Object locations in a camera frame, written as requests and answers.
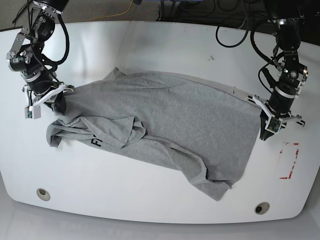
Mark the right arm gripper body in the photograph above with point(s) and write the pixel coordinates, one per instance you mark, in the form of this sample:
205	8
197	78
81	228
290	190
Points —
44	97

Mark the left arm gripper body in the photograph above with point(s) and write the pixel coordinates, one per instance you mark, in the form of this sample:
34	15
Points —
264	105

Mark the grey t-shirt with black lettering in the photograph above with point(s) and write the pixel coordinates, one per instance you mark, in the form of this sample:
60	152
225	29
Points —
206	134

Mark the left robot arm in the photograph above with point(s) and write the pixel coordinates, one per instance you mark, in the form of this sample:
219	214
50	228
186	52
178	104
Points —
287	16

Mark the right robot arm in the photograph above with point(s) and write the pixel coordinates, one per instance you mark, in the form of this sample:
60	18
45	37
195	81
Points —
38	71

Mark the red tape rectangle marking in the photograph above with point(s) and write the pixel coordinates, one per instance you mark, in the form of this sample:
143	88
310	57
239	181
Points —
287	159

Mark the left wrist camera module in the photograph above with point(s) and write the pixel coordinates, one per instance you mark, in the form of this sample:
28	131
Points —
273	125

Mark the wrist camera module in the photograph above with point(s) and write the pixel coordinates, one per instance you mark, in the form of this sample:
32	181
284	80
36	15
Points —
32	112
273	125

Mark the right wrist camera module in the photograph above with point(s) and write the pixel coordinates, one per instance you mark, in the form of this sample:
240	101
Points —
32	112

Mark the right table cable grommet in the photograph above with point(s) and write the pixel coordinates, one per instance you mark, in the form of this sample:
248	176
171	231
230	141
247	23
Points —
262	208

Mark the table cable grommet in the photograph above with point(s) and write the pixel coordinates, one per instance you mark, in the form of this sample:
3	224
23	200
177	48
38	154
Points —
262	208
43	194

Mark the left table cable grommet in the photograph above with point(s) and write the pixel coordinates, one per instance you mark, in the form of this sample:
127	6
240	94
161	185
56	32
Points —
43	194

